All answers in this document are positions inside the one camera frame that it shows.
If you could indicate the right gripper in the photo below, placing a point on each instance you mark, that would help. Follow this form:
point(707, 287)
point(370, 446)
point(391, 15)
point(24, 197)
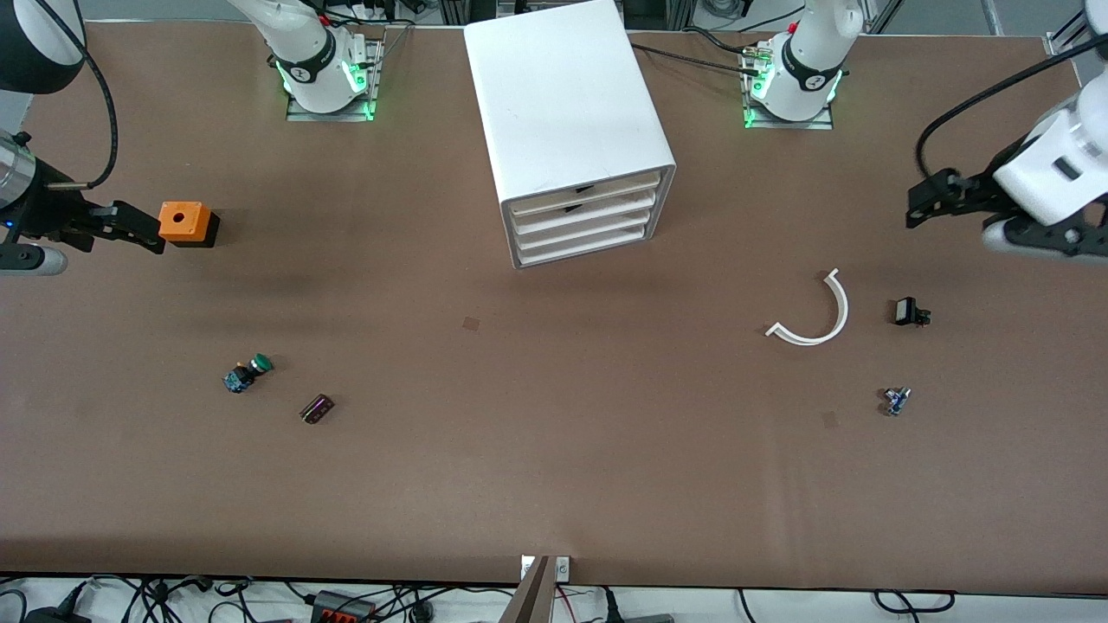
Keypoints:
point(48, 212)

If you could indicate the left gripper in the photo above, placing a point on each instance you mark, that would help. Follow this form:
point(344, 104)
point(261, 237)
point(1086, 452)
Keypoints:
point(976, 189)

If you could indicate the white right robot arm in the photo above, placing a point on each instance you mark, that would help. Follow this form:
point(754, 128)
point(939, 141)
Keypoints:
point(312, 52)

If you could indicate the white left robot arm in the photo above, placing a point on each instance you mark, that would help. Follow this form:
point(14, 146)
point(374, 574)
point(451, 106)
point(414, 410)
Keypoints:
point(809, 61)

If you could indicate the green push button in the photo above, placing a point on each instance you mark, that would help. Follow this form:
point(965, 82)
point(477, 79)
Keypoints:
point(247, 374)

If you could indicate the white plain drawer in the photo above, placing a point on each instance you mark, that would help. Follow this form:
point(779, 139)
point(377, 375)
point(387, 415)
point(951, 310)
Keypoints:
point(589, 241)
point(589, 226)

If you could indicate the white drawer cabinet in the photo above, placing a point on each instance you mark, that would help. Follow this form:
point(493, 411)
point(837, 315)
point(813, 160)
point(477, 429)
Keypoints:
point(563, 95)

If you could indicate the orange box with hole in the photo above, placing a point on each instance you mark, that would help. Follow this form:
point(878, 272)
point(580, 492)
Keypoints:
point(182, 222)

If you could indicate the small black plastic part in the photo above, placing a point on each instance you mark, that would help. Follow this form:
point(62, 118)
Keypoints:
point(906, 311)

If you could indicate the white curved plastic strip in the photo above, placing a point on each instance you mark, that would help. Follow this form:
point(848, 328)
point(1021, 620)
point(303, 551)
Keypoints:
point(838, 316)

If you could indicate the small blue electronic part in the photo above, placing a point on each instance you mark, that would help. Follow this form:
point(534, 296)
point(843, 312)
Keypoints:
point(896, 401)

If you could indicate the small purple module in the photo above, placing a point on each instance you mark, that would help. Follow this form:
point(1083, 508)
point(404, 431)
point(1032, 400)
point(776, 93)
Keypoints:
point(317, 409)

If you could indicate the black power adapter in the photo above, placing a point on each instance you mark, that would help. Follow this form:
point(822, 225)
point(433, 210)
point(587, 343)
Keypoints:
point(56, 616)

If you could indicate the black power strip orange sockets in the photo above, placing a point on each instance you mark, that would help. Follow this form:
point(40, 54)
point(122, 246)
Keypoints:
point(344, 606)

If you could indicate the black left camera mount bracket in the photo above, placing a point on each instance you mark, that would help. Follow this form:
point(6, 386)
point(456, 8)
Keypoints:
point(1073, 235)

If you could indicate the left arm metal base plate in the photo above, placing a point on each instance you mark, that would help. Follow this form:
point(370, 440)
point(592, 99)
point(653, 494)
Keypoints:
point(789, 125)

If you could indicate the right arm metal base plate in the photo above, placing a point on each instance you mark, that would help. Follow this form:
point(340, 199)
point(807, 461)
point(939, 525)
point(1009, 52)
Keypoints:
point(374, 78)

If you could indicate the small metal bracket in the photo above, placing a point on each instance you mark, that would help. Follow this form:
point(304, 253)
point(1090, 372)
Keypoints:
point(563, 568)
point(525, 567)

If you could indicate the wooden post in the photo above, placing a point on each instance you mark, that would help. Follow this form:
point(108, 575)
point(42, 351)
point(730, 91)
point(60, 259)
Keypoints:
point(530, 597)

